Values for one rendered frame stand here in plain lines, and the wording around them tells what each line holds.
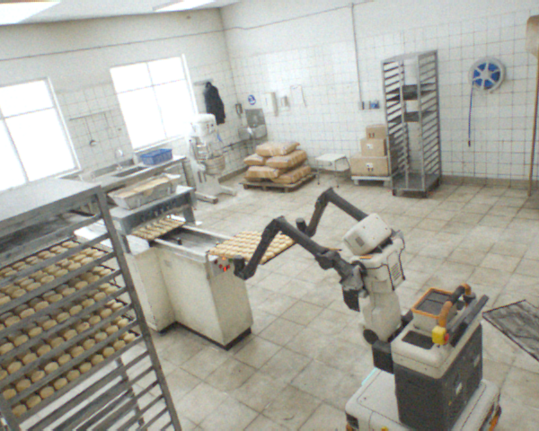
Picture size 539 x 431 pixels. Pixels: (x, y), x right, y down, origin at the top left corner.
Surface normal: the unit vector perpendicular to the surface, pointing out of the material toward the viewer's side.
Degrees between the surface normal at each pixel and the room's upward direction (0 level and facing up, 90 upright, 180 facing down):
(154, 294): 90
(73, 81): 90
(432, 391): 90
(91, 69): 90
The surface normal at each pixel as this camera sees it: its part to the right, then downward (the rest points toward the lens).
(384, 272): 0.69, 0.00
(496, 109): -0.64, 0.38
